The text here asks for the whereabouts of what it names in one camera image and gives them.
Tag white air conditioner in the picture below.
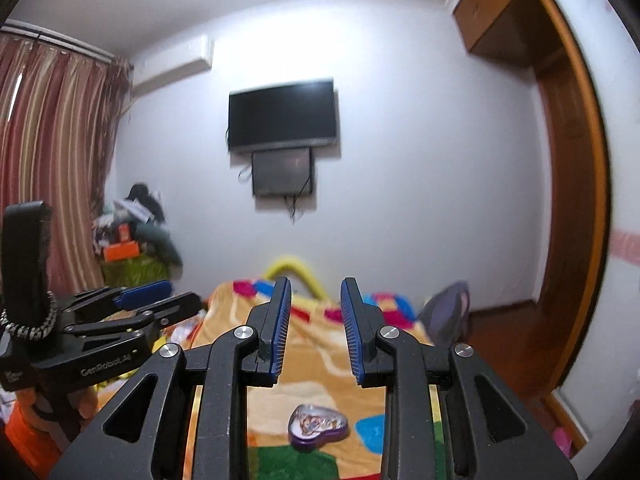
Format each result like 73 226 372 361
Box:
131 36 214 87

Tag green patterned bag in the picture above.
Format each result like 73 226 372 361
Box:
101 254 172 292

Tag black wall television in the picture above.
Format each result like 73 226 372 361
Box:
228 78 337 154

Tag gold beaded bracelet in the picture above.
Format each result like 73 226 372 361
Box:
296 410 337 436

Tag colourful checked blanket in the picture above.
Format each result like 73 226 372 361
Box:
187 280 443 480

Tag brown wooden door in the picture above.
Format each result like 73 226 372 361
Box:
520 0 615 413

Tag orange cloth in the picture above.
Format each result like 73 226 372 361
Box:
7 399 58 480

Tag white heart-print sliding door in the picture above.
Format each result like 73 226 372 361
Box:
542 0 640 463

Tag small black wall monitor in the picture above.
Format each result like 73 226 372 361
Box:
251 147 316 198

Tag pile of clothes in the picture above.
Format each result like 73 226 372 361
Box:
92 182 184 267

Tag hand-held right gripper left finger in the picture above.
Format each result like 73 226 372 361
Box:
47 276 293 480

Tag purple heart-shaped jewelry box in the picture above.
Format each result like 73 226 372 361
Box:
287 403 347 451

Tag wooden overhead cabinet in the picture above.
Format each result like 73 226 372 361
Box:
451 0 553 67

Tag yellow foam tube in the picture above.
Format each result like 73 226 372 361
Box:
262 256 332 302

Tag grey bag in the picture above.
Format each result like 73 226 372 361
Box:
417 280 472 349

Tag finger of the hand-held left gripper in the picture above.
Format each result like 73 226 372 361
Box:
65 291 204 342
55 280 174 313

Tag orange box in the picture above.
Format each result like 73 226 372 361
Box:
103 242 140 263

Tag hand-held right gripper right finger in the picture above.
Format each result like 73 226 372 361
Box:
340 276 578 480

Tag striped brown curtain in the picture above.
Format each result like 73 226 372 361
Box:
0 29 135 313

